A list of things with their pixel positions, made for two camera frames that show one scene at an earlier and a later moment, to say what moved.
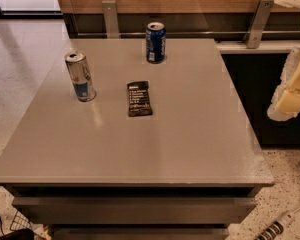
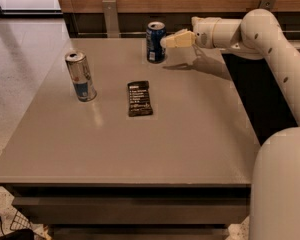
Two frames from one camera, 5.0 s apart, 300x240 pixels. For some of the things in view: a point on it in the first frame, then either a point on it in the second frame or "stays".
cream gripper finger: [293, 101] -> [183, 39]
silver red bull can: [83, 82] stays
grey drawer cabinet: [68, 163] stays
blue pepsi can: [155, 42] stays
